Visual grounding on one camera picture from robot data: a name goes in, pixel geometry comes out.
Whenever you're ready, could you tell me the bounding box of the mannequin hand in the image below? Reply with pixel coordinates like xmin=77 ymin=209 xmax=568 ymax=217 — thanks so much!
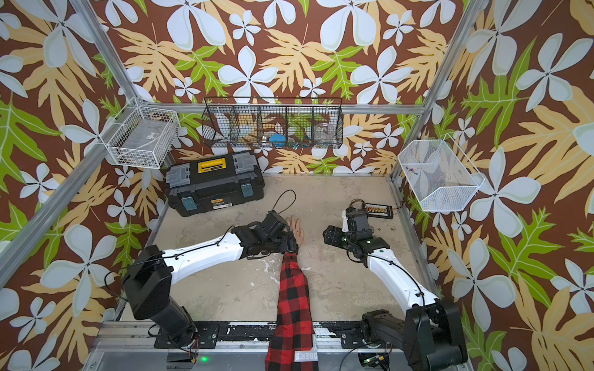
xmin=288 ymin=216 xmax=305 ymax=246

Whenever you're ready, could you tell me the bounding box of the red plaid sleeve forearm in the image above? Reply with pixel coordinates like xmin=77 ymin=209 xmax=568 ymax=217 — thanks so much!
xmin=265 ymin=253 xmax=319 ymax=370

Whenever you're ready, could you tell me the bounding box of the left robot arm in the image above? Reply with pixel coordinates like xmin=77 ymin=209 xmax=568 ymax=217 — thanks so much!
xmin=122 ymin=210 xmax=299 ymax=350

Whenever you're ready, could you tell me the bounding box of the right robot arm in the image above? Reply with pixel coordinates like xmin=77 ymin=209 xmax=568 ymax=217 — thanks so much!
xmin=323 ymin=207 xmax=468 ymax=370

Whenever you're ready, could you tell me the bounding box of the small black electronic board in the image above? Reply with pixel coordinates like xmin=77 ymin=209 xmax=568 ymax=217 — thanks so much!
xmin=364 ymin=203 xmax=394 ymax=220

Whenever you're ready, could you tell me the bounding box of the black toolbox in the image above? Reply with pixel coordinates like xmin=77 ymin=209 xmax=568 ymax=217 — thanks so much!
xmin=166 ymin=151 xmax=265 ymax=217

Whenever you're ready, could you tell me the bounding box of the white wire basket right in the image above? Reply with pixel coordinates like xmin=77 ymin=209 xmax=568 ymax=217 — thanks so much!
xmin=398 ymin=134 xmax=486 ymax=213

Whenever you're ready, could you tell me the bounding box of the white wire basket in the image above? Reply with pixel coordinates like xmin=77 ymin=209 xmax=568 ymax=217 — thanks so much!
xmin=100 ymin=98 xmax=180 ymax=169
xmin=398 ymin=134 xmax=486 ymax=213

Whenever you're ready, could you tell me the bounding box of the black wire basket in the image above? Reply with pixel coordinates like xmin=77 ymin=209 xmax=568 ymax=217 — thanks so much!
xmin=199 ymin=97 xmax=344 ymax=149

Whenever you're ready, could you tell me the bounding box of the white wire basket left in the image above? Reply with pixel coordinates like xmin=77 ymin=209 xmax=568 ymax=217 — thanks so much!
xmin=100 ymin=98 xmax=180 ymax=169

